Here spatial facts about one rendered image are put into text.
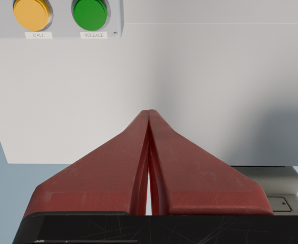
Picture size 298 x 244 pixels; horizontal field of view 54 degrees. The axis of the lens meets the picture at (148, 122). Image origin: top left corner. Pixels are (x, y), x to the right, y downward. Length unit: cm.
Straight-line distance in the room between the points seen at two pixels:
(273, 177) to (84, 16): 64
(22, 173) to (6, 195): 26
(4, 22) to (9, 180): 175
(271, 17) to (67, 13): 31
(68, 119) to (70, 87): 7
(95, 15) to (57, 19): 5
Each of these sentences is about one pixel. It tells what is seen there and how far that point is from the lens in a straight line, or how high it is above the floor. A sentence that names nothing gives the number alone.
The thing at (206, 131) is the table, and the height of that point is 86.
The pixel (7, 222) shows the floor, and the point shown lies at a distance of 248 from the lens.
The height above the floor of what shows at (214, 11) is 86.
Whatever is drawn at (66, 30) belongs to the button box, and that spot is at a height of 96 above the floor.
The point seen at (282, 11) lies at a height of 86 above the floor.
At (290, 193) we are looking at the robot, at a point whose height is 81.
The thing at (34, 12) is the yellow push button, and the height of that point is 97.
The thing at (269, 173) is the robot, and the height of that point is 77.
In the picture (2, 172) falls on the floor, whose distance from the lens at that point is 208.
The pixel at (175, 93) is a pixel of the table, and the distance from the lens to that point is 54.
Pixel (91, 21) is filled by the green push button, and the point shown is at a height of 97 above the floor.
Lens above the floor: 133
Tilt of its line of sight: 55 degrees down
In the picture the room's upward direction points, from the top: 180 degrees clockwise
